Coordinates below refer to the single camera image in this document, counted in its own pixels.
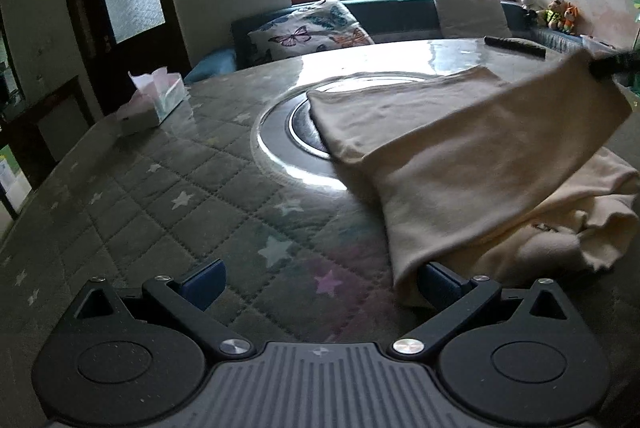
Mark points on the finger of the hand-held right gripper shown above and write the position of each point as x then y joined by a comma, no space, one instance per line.
607,64

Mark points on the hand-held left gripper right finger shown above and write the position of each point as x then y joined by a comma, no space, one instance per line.
439,284

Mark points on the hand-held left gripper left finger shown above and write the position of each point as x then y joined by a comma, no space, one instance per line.
204,282

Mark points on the cream cloth garment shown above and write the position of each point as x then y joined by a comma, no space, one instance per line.
450,148

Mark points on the clear plastic box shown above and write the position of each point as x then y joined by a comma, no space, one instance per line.
596,44

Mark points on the orange plush toy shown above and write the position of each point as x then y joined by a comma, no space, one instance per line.
571,18

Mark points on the brown plush toy green shirt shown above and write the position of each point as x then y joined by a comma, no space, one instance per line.
556,12

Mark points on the black remote control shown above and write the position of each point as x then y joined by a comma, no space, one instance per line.
515,45

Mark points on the black and white plush toy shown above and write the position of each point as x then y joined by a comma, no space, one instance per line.
529,0

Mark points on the plain white pillow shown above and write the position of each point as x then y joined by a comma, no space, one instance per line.
470,13

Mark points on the round glass turntable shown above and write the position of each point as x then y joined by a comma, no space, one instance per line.
280,143

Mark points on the tissue box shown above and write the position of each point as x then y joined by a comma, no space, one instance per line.
150,105

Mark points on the dark wooden cabinet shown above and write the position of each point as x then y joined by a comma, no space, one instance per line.
45,133

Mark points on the teal sofa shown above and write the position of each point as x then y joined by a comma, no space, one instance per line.
395,13

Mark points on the butterfly print pillow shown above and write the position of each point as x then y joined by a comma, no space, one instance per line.
310,30

